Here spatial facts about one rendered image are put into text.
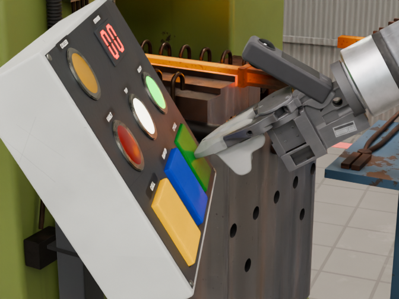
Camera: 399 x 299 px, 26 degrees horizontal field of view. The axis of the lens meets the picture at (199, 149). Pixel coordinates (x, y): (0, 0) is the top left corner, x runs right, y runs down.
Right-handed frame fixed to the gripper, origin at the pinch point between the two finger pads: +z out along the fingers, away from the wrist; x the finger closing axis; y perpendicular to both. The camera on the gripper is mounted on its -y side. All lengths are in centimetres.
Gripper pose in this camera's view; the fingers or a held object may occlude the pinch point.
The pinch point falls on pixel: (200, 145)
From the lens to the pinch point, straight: 108.2
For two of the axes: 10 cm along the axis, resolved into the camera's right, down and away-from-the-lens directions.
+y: 5.0, 8.3, 2.4
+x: 0.9, -3.3, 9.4
